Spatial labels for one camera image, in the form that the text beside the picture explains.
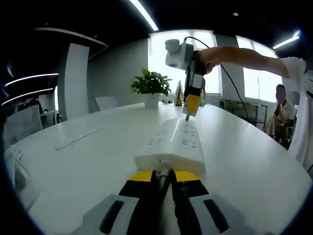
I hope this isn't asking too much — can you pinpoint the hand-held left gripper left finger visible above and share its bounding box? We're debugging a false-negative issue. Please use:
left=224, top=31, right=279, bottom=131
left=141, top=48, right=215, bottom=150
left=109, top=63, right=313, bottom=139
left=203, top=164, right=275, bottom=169
left=70, top=170, right=157, bottom=235

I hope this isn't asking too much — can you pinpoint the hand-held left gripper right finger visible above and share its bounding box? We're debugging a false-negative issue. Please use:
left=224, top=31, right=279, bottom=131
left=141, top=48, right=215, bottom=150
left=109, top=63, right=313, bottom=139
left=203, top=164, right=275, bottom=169
left=170, top=170, right=247, bottom=235

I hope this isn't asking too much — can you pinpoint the white power strip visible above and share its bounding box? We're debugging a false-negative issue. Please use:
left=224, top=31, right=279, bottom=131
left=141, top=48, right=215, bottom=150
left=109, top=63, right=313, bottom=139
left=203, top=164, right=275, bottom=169
left=133, top=117, right=205, bottom=176

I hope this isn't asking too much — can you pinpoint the ceiling light strip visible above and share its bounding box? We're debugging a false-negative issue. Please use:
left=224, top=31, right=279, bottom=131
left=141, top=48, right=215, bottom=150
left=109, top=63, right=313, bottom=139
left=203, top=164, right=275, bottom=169
left=4, top=72, right=59, bottom=87
left=1, top=87, right=55, bottom=106
left=129, top=0, right=159, bottom=31
left=272, top=30, right=301, bottom=49

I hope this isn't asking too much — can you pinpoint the person's right hand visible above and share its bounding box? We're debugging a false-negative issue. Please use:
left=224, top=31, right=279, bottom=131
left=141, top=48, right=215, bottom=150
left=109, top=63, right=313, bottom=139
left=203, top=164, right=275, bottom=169
left=194, top=47, right=223, bottom=76

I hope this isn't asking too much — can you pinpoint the yellow white tent sign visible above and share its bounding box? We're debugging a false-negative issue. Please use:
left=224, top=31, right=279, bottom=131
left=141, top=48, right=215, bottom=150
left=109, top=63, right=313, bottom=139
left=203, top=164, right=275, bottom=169
left=175, top=80, right=184, bottom=106

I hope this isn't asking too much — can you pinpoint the bright window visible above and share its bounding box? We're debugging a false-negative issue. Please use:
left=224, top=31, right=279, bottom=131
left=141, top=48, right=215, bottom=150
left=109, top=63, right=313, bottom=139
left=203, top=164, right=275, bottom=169
left=149, top=30, right=221, bottom=95
left=236, top=35, right=284, bottom=102

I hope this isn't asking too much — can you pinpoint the green potted plant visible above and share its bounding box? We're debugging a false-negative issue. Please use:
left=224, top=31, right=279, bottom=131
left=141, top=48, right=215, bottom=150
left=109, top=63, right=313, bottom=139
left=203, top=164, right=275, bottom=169
left=130, top=68, right=173, bottom=108

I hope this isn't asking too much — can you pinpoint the dark side table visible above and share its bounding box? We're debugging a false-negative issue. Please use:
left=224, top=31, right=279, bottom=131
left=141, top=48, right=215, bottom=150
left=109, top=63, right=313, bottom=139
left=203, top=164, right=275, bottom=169
left=221, top=99, right=267, bottom=128

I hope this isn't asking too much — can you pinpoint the white office chair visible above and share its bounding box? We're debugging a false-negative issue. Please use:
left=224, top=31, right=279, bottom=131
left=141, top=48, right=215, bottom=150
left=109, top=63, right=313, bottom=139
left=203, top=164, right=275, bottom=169
left=95, top=95, right=118, bottom=111

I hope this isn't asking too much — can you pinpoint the grey chest device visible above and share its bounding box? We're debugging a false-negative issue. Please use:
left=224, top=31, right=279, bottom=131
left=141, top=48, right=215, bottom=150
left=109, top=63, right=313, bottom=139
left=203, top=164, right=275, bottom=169
left=303, top=78, right=313, bottom=98

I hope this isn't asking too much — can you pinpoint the grey office chair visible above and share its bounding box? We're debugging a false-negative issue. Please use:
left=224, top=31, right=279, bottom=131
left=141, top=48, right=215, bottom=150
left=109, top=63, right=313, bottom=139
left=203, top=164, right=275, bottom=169
left=3, top=104, right=44, bottom=145

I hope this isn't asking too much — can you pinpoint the white desk cable cover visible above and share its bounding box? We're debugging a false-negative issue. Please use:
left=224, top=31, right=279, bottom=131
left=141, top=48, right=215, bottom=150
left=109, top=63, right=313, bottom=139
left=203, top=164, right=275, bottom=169
left=55, top=122, right=105, bottom=150

